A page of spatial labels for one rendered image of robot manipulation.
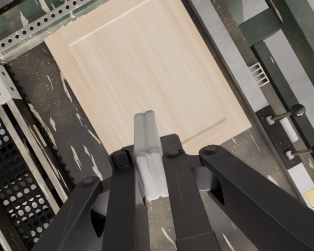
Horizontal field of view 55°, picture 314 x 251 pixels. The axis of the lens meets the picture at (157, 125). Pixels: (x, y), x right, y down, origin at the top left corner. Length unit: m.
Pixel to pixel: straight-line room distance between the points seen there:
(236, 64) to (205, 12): 0.19
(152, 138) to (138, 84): 0.80
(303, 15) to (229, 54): 0.25
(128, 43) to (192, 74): 0.22
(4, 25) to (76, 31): 0.22
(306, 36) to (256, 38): 0.15
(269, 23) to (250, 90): 0.25
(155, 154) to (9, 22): 0.95
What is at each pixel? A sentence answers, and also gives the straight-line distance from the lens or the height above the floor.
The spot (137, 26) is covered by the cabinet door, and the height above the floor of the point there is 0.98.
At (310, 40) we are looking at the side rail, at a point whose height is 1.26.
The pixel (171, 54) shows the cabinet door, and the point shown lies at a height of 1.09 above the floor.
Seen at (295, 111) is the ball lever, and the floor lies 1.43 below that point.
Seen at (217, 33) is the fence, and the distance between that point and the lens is 0.98.
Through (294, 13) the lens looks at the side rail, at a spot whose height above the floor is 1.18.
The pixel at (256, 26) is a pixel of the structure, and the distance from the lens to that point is 1.10.
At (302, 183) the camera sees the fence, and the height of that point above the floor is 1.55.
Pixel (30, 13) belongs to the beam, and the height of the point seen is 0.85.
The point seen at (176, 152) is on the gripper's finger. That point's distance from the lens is 0.15.
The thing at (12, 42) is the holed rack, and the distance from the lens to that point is 1.05.
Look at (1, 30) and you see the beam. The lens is 1.08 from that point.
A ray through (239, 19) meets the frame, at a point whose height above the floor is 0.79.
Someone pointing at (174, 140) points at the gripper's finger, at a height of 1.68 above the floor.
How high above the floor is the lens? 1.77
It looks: 34 degrees down
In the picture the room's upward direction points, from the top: 152 degrees clockwise
